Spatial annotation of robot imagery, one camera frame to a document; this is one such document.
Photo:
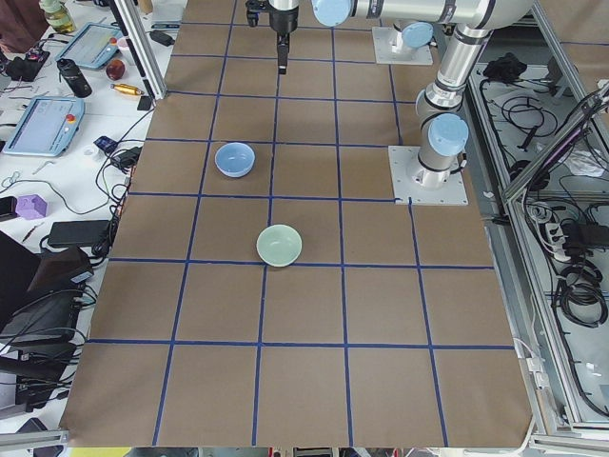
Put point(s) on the black adaptive gripper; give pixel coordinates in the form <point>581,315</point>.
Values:
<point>282,20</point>

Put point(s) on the green ceramic bowl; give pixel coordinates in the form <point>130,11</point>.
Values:
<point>279,245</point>

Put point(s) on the blue ceramic bowl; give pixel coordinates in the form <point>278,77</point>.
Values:
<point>235,160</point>

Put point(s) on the small black box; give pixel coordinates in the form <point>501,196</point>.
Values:
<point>144,103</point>

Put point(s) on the gold metal cylinder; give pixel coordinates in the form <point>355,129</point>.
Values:
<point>128,90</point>

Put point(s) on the red apple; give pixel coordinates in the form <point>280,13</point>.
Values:
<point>115,69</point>

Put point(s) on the blue teach pendant far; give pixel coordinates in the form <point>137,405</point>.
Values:
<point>92,46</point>

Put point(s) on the blue teach pendant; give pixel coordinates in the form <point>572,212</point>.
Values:
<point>92,46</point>
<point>47,127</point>

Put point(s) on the black water bottle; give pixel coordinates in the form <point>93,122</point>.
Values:
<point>74,77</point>

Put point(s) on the blue teach pendant near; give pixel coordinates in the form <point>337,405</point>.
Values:
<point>47,127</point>

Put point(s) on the brown paper mat blue grid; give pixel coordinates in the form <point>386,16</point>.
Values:
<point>389,330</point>

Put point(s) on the black power adapter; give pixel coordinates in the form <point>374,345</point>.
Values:
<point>84,233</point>

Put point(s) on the purple plastic block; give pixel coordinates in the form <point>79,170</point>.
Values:
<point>31,207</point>

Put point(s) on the aluminium frame post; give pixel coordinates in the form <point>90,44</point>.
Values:
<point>129,20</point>

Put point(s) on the aluminium cable tray frame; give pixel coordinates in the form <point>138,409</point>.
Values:
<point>538,101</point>

